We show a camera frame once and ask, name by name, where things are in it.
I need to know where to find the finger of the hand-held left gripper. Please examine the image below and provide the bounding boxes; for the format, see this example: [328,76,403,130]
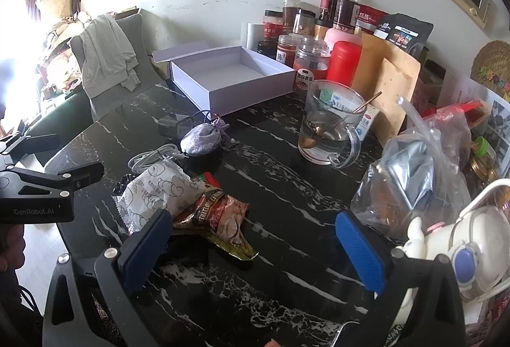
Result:
[0,134,61,166]
[8,163,105,198]

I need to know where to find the black hair scrunchie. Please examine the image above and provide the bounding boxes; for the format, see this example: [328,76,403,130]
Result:
[115,173,135,197]

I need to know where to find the person's left hand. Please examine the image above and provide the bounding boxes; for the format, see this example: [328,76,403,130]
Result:
[0,225,26,272]

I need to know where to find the clear plastic bag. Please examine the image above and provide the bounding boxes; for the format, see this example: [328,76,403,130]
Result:
[351,104,476,242]

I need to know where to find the cardboard box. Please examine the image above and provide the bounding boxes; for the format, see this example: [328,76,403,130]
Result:
[38,0,73,20]

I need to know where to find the red label jar black lid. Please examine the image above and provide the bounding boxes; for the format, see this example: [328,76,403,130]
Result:
[262,9,284,42]

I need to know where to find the green bottle cap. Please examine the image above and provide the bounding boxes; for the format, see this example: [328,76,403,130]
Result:
[472,136,492,159]

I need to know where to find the purple floral sachet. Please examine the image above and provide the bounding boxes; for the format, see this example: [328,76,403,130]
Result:
[180,117,236,155]

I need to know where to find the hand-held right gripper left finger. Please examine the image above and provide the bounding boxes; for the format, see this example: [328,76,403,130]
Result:
[42,209,173,347]

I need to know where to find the tall clear jar dark label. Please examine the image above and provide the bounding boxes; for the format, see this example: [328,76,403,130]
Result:
[334,0,362,33]

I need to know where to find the woven straw fan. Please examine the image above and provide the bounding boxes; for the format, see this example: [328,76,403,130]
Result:
[470,40,510,95]

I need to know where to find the grey chair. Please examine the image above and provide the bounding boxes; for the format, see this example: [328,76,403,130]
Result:
[69,10,172,120]

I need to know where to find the pale green garment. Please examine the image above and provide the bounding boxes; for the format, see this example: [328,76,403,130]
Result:
[77,14,142,98]

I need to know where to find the red canister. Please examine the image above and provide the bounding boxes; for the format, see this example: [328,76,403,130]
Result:
[327,40,363,88]

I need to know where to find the brown-filled jar clear lid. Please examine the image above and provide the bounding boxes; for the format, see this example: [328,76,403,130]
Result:
[282,0,316,36]

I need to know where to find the white charging cable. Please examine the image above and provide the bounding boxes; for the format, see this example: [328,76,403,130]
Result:
[127,144,185,173]

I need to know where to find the gold jar black lid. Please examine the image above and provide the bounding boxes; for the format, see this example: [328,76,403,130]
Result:
[314,18,334,42]

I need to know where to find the pink bottle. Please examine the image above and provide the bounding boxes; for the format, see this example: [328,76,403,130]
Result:
[324,26,362,53]

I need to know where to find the metal spoon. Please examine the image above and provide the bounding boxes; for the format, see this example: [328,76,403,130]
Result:
[301,91,382,148]

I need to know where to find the gold red snack packet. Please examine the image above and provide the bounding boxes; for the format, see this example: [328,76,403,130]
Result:
[173,177,259,261]

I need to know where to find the black pouch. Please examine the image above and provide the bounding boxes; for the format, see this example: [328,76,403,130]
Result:
[375,12,434,55]

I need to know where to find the printed paper sheet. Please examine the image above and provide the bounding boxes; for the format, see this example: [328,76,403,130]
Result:
[437,67,510,142]

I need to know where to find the black cable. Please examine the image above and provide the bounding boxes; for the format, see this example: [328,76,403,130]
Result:
[190,109,224,125]

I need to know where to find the white paper roll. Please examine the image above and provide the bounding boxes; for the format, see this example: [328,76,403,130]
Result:
[241,22,266,51]

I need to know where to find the pale lavender gift box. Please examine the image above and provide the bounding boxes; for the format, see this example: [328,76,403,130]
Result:
[151,40,296,117]

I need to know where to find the white blue medicine box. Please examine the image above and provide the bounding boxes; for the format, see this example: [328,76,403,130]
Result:
[319,88,380,141]

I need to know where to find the white croissant-print snack packet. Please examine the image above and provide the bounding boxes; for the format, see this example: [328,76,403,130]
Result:
[115,162,205,235]

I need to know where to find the glass mug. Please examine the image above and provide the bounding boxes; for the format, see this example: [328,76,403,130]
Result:
[298,79,374,169]

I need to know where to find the red flat box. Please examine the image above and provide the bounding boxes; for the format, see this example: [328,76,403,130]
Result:
[421,100,492,127]

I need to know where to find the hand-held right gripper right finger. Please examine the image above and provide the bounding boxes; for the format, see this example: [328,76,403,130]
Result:
[331,210,467,347]

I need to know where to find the dark green chair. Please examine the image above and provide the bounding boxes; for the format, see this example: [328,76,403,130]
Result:
[24,90,95,169]

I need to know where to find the wide clear jar red label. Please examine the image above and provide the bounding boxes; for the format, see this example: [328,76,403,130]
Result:
[294,37,332,93]

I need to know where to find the tall clear jar red label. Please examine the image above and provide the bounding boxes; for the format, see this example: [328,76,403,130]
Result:
[319,0,344,22]

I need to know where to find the nut jar black lid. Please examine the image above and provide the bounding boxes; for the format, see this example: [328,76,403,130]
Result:
[293,9,317,38]

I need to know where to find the small red packet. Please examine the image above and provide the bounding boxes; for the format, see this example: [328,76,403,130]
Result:
[195,172,222,189]

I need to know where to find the grey charger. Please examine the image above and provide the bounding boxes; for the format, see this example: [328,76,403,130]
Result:
[157,114,193,137]

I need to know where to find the orange-filled clear jar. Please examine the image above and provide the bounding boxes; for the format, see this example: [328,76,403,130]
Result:
[276,34,304,68]

